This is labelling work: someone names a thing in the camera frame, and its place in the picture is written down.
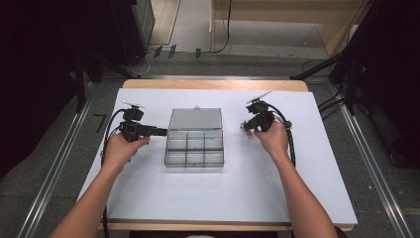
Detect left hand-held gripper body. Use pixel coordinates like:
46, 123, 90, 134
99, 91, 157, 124
118, 100, 149, 144

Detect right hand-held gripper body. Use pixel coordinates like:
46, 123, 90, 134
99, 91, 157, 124
245, 88, 276, 133

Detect clear plastic compartment box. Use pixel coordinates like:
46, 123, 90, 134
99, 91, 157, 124
163, 105, 226, 170

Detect person's right hand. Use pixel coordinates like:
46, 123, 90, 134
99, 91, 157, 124
253, 120, 290, 163

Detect person's left hand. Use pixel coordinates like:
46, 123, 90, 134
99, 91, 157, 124
102, 133, 152, 174

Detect wooden table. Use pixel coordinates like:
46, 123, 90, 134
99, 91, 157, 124
97, 78, 355, 232

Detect white table sheet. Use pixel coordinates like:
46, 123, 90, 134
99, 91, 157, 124
76, 87, 359, 226

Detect black slanted stand bar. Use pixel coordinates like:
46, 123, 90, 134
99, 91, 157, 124
289, 0, 380, 81

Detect black cabinet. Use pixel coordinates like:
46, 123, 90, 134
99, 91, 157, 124
107, 0, 157, 67

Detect person's dark clothing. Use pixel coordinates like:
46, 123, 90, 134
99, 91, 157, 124
128, 230, 349, 238

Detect light wooden bench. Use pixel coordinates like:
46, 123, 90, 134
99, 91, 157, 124
209, 0, 375, 58

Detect dark curtain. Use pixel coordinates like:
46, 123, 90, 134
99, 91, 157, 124
0, 0, 115, 181
330, 0, 420, 170

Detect left hand-held gripper cable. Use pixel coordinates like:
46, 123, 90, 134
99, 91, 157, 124
100, 107, 129, 238

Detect white floor cable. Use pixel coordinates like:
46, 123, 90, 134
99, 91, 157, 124
127, 49, 157, 77

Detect black upright stand post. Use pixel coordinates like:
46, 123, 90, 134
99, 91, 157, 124
73, 49, 87, 114

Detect black floor cables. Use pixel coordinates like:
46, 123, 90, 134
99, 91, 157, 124
300, 58, 348, 121

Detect metal floor rail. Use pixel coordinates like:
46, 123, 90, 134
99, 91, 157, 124
339, 104, 414, 238
17, 81, 96, 238

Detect black hanging cable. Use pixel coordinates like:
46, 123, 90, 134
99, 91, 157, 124
210, 0, 233, 55

